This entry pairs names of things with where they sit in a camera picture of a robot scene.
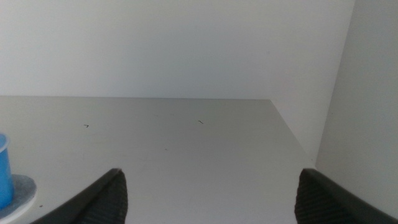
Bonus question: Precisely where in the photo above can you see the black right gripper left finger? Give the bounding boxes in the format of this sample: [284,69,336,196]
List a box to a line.
[29,168,129,224]

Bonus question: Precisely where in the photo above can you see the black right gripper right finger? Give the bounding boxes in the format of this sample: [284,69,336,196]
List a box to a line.
[294,168,398,224]

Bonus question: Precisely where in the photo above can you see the blue paper cup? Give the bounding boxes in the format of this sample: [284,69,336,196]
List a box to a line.
[0,133,15,210]

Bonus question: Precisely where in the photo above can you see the round grey cup mat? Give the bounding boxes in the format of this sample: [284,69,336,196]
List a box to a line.
[0,174,37,224]

